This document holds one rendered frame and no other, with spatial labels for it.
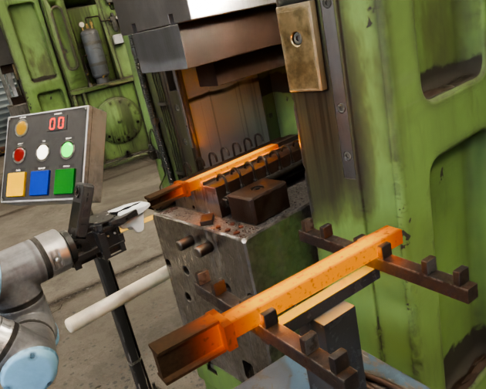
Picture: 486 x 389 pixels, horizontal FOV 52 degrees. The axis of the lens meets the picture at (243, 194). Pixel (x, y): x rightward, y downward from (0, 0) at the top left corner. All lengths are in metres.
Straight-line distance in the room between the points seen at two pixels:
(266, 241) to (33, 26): 5.25
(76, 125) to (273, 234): 0.73
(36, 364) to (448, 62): 1.03
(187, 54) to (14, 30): 5.00
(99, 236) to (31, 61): 5.09
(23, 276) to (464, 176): 1.03
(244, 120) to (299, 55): 0.57
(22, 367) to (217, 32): 0.78
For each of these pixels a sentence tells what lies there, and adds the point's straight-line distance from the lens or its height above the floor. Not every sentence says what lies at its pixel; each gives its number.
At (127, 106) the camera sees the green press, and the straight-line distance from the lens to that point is 6.15.
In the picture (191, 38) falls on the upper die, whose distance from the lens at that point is 1.14.
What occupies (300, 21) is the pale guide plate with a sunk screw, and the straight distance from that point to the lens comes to 1.03.
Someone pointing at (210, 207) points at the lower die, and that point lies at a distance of 1.23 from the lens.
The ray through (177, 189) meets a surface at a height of 1.00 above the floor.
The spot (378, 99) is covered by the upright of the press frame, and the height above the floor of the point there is 1.16.
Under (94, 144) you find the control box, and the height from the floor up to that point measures 1.09.
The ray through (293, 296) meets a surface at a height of 1.01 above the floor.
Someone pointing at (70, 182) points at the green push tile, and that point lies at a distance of 1.54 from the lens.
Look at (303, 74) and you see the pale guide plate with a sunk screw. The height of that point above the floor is 1.22.
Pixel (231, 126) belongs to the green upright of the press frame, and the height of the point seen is 1.05.
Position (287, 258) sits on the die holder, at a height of 0.81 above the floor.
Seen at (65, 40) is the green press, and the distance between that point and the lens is 6.02.
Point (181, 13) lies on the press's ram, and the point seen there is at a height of 1.38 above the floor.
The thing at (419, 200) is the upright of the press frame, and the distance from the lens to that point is 1.07.
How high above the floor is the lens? 1.35
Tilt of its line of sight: 19 degrees down
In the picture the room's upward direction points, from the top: 12 degrees counter-clockwise
